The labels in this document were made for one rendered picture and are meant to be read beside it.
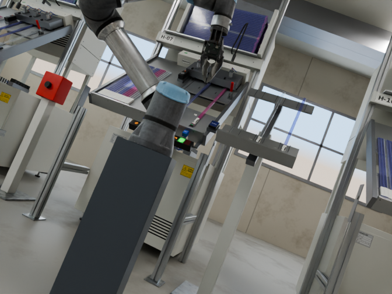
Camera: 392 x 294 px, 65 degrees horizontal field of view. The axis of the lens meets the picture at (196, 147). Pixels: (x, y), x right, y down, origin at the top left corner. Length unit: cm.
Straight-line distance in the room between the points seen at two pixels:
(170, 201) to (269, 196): 325
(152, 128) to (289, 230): 424
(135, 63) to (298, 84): 428
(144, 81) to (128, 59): 10
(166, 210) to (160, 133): 91
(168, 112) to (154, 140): 10
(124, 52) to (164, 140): 38
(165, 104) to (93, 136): 419
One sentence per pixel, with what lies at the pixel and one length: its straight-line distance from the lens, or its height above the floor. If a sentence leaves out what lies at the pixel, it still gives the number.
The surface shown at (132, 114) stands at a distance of 163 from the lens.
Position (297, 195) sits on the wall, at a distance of 502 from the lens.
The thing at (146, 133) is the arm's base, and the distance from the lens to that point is 96.
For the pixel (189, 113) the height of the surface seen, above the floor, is 82.
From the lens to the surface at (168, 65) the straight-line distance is 217.
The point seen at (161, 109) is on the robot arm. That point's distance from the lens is 98.
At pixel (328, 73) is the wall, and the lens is 547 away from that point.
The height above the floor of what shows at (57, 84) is 72.
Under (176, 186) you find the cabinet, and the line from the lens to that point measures 180.
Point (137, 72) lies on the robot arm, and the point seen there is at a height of 79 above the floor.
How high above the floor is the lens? 53
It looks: 5 degrees up
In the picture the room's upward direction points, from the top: 22 degrees clockwise
